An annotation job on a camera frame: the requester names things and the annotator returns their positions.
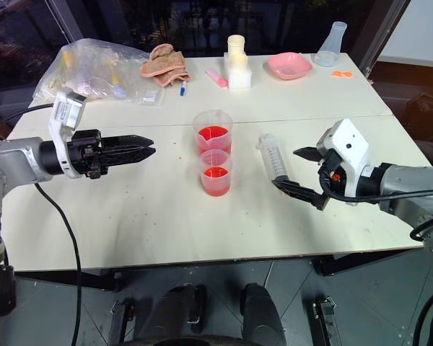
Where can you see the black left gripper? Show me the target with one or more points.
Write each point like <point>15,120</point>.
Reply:
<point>84,153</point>

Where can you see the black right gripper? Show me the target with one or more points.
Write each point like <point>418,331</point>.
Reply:
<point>333,173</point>

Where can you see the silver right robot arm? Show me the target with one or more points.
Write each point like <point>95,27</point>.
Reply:
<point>404,191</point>

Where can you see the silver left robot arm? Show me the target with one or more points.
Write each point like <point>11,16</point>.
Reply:
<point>18,158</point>

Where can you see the clear plastic syringe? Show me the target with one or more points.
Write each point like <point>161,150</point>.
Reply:
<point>274,158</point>

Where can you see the large beaker red liquid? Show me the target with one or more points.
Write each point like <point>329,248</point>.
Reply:
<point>213,135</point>

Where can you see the small beaker red liquid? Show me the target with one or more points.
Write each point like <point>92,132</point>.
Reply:
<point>216,176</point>

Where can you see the small clear zip bag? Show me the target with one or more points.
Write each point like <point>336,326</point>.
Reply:
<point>149,96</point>

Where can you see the small blue-tipped white pen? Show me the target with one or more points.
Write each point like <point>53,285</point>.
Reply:
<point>183,89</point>

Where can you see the large clear plastic bag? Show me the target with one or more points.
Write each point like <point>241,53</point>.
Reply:
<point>90,68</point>

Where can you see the crumpled pink-brown towel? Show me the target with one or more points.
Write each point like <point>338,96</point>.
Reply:
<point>164,65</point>

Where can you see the small orange plastic piece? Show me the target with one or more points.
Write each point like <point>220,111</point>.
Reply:
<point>342,74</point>

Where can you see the pink plastic dish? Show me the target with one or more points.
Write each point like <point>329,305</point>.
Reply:
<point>288,66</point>

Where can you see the pink marker pen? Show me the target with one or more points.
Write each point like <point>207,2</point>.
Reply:
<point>217,78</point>

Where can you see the clear plastic conical flask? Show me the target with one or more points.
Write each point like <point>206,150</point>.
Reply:
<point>330,47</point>

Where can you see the cream plastic bottle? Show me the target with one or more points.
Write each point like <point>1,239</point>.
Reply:
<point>237,48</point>

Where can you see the dark rounded shape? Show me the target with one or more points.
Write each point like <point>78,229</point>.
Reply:
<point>175,313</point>
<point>261,313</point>

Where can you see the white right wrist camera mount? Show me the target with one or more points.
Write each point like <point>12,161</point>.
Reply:
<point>350,147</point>

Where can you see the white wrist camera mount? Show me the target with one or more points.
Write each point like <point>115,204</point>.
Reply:
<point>350,147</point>
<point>66,108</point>

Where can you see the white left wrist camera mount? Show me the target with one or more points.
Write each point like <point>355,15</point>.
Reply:
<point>66,108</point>

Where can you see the black table frame bar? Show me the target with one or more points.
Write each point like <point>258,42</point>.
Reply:
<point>68,279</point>
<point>364,261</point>

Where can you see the grey metal post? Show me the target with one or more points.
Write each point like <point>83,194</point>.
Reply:
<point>382,36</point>

